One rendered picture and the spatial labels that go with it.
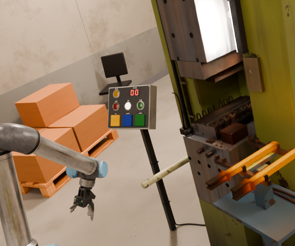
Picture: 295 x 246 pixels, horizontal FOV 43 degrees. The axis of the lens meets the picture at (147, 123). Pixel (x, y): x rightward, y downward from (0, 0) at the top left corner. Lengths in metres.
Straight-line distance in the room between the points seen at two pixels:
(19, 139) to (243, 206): 1.05
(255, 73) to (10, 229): 1.32
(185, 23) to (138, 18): 4.65
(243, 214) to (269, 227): 0.15
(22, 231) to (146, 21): 5.30
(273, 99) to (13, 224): 1.32
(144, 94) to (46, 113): 2.36
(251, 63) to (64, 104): 3.24
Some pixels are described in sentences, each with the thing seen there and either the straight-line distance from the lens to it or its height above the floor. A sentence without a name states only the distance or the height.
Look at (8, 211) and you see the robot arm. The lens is 1.76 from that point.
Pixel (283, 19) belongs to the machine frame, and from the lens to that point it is 1.70.
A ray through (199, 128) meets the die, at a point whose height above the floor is 0.96.
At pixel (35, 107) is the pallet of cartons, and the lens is 4.52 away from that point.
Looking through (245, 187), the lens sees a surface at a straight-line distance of 1.50.
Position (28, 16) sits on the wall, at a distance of 5.36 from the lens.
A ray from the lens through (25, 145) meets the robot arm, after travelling 1.61.
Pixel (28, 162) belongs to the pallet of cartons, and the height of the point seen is 0.41.
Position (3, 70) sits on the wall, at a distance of 5.14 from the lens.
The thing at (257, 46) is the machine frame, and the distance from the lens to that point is 1.82.
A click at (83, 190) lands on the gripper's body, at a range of 2.20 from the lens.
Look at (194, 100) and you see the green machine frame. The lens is 2.33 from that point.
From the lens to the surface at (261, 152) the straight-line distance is 1.70.
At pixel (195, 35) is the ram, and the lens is 1.89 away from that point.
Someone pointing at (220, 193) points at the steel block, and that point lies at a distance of 2.21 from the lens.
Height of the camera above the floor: 1.86
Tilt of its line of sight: 22 degrees down
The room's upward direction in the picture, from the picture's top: 16 degrees counter-clockwise
